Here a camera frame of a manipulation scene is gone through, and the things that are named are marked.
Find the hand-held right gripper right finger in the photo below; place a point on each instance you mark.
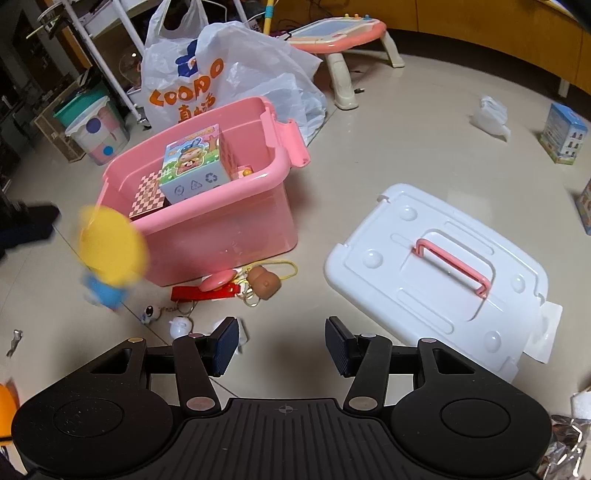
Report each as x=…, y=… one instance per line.
x=337, y=346

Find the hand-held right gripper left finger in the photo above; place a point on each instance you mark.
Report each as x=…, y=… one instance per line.
x=226, y=346

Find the yellow and blue doll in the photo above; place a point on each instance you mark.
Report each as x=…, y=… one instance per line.
x=113, y=249

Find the pink plastic storage box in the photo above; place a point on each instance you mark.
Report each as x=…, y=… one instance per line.
x=198, y=230

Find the colourful cartoon toy box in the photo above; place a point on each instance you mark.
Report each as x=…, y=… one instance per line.
x=194, y=161

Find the small white toy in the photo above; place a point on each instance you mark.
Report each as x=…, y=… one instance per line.
x=243, y=339

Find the white pig figure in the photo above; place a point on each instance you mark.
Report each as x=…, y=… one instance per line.
x=180, y=325

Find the pink round disc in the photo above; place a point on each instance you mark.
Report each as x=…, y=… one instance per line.
x=218, y=280

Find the cardboard box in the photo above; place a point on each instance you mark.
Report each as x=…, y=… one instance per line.
x=48, y=131

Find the pastel dotted bucket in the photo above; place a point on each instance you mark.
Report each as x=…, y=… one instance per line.
x=99, y=134

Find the crumpled foil wrapper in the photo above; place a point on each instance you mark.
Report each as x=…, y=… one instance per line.
x=15, y=339

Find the pink checkered box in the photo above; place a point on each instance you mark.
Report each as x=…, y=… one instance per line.
x=147, y=194

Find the yellow toy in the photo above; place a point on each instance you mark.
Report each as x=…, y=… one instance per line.
x=248, y=173

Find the orange object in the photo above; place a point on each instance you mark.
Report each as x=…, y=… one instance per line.
x=7, y=406

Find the white rolling cart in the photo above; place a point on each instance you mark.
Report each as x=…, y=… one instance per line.
x=115, y=21

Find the silver foil bag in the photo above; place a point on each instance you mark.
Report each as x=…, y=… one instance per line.
x=565, y=443

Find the white paper roll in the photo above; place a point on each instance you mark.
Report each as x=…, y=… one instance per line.
x=582, y=404

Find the crumpled white tissue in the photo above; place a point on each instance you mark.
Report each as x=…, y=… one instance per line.
x=489, y=113

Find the white plastic shopping bag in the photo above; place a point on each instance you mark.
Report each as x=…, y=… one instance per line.
x=258, y=60

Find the blue printed box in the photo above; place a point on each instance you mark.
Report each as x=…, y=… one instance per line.
x=585, y=207
x=563, y=134

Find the pink toy drawing table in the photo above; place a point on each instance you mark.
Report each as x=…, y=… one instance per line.
x=341, y=32

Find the yellow toy stick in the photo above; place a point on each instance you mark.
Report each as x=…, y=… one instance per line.
x=268, y=16

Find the wooden desk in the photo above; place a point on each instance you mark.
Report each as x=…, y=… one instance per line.
x=485, y=27

